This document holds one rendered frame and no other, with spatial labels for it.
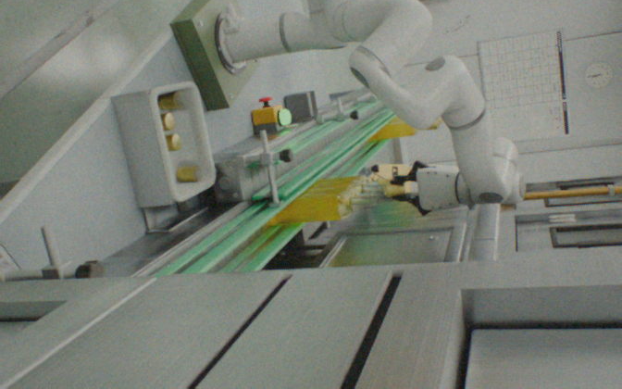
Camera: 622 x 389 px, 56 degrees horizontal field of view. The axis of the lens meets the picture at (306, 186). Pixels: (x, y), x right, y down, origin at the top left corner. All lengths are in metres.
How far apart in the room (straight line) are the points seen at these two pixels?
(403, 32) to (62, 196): 0.65
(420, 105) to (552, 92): 6.12
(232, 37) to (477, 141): 0.63
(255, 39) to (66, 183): 0.59
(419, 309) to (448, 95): 0.83
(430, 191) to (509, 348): 1.12
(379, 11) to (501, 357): 0.93
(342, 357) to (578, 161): 7.11
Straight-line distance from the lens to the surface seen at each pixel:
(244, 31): 1.44
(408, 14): 1.12
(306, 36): 1.38
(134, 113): 1.16
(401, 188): 1.43
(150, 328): 0.31
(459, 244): 1.38
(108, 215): 1.14
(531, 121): 7.18
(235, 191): 1.31
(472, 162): 1.18
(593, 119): 7.26
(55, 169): 1.05
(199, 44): 1.40
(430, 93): 1.07
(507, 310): 0.30
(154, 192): 1.18
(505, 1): 7.13
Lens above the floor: 1.46
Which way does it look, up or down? 20 degrees down
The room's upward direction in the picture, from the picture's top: 85 degrees clockwise
